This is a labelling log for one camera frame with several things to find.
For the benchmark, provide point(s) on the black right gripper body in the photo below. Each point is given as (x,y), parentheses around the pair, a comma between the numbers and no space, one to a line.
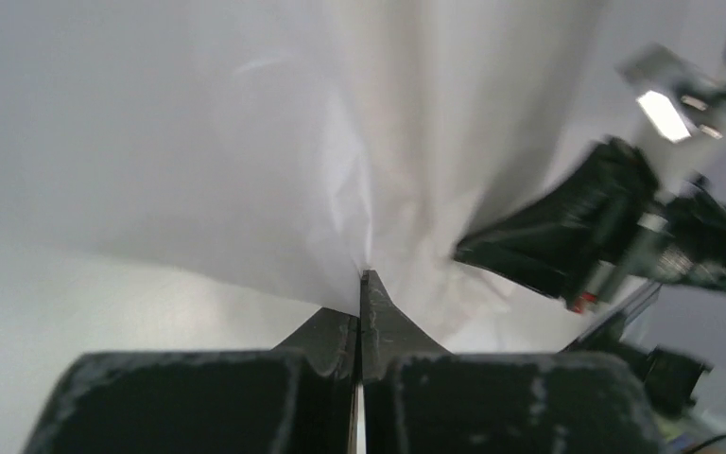
(648,213)

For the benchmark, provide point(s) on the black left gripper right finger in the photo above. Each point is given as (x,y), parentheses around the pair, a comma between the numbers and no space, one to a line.
(420,398)

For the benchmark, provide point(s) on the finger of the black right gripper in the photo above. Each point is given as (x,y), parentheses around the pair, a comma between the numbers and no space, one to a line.
(546,246)

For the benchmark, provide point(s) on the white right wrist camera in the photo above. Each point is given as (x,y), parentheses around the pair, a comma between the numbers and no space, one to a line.
(684,129)

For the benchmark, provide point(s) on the black mounting rail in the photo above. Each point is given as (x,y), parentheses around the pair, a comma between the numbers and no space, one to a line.
(669,377)

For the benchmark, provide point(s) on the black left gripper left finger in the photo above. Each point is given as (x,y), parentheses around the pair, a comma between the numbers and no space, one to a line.
(297,397)

